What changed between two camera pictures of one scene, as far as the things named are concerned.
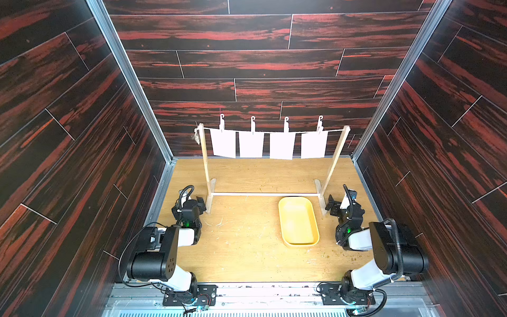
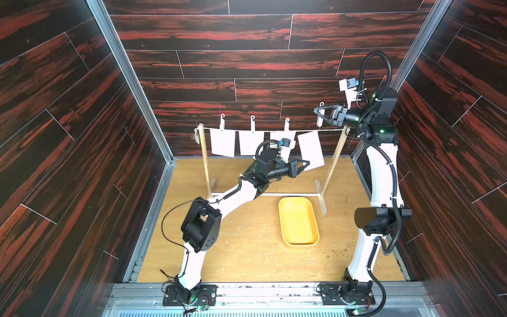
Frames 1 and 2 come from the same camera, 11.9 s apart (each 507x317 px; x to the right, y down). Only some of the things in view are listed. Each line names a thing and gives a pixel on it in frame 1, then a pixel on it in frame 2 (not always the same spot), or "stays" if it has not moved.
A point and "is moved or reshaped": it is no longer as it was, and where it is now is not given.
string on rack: [272, 129] stays
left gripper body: [199, 207] to [280, 170]
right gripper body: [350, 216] to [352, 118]
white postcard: [251, 144] stays
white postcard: [313, 145] is moved or reshaped
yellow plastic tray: [298, 223] stays
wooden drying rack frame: [210, 183] stays
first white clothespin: [222, 123] stays
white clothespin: [320, 128] is moved or reshaped
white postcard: [224, 143] stays
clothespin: [253, 125] stays
